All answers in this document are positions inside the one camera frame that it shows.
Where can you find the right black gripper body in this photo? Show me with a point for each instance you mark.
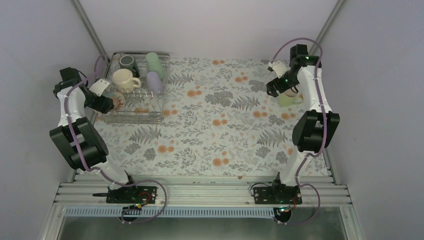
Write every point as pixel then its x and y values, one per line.
pixel 290 82

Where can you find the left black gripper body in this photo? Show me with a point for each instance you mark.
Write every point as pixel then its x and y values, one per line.
pixel 102 106

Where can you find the yellow-green mug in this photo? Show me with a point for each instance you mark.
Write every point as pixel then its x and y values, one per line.
pixel 289 98

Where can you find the cream mug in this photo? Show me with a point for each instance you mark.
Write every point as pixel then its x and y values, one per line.
pixel 124 81

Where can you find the lilac cup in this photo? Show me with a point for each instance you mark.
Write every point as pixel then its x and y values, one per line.
pixel 154 83

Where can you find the mint green cup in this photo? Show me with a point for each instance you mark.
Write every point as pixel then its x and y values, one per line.
pixel 154 64

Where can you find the floral patterned mug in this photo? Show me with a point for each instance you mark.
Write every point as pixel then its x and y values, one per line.
pixel 119 100

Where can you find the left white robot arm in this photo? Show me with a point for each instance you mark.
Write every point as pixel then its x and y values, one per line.
pixel 75 136

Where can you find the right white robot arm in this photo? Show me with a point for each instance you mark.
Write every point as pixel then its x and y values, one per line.
pixel 315 129

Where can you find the dark grey-green mug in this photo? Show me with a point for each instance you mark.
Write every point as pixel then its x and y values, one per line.
pixel 128 62

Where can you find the floral tablecloth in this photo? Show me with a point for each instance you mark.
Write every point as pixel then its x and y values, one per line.
pixel 217 120

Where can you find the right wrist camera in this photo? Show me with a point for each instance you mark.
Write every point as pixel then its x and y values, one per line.
pixel 277 67

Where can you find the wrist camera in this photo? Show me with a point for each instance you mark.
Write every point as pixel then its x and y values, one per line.
pixel 277 67
pixel 99 87

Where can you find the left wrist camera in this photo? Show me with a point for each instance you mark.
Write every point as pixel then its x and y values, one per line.
pixel 99 87

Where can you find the wire dish rack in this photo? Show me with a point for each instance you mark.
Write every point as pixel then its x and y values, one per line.
pixel 139 96

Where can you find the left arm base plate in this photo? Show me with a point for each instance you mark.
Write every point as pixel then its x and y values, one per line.
pixel 132 195

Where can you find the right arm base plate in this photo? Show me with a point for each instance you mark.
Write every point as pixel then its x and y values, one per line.
pixel 287 195

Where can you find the aluminium rail frame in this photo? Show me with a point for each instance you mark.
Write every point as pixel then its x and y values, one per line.
pixel 196 196

